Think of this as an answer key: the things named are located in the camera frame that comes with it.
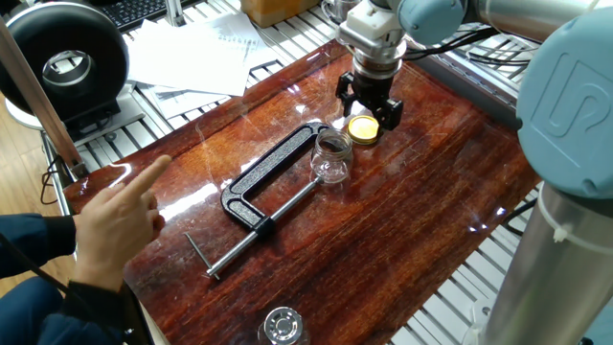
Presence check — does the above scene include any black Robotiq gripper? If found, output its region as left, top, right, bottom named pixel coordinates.
left=334, top=70, right=404, bottom=132

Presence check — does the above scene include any gold metal jar lid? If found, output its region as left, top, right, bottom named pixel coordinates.
left=347, top=114, right=383, bottom=147

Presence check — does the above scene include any clear glass jar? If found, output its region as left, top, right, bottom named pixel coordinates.
left=309, top=127, right=354, bottom=185

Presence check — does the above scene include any black C-clamp with steel screw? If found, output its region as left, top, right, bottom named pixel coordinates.
left=184, top=121, right=334, bottom=282

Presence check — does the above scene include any glass jar with silver lid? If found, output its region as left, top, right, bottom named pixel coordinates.
left=257, top=306, right=311, bottom=345

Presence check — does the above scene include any right forearm in blue sleeve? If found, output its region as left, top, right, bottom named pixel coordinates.
left=37, top=280, right=140, bottom=345

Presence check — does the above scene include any left forearm in blue sleeve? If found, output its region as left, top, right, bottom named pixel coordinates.
left=0, top=213, right=78, bottom=279

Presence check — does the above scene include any person's left hand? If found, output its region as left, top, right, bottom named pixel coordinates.
left=143, top=191, right=167, bottom=241

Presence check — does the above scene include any person's right hand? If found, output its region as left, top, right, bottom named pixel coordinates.
left=71, top=153, right=173, bottom=292

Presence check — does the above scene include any orange cardboard box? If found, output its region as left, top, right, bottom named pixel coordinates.
left=238, top=0, right=303, bottom=29

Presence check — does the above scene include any wood grain table mat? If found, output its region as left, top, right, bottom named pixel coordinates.
left=61, top=36, right=542, bottom=345

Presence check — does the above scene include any printed white paper sheet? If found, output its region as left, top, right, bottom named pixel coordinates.
left=205, top=11, right=279, bottom=71

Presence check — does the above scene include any large blank white paper sheet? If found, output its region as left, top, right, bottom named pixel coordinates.
left=126, top=18, right=253, bottom=97

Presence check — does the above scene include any black computer keyboard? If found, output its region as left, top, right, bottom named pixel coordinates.
left=93, top=0, right=202, bottom=33

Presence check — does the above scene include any black table side panel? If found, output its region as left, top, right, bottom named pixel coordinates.
left=122, top=282, right=157, bottom=345

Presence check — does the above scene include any aluminium strut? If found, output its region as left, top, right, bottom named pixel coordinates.
left=0, top=16, right=90, bottom=181

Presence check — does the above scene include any person's blue-clad leg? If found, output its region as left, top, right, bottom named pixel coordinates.
left=0, top=275, right=73, bottom=345

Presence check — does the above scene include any aluminium table rail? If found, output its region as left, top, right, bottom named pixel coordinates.
left=416, top=52, right=523, bottom=130

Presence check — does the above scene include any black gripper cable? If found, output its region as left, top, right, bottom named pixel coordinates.
left=401, top=26, right=502, bottom=63

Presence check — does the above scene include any bundle of black cables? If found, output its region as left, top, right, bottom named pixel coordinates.
left=466, top=35, right=542, bottom=68

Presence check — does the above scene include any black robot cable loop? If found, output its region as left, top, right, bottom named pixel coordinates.
left=500, top=198, right=537, bottom=237

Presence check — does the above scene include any silver metal post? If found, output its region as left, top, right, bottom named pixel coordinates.
left=164, top=0, right=187, bottom=28

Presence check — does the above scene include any thin black floor cable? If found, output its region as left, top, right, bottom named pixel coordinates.
left=39, top=152, right=66, bottom=206

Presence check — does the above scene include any black ring-shaped device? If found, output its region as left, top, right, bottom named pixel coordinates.
left=0, top=2, right=130, bottom=140

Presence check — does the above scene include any black cable over lap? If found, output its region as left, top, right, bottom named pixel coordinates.
left=0, top=232, right=133, bottom=345

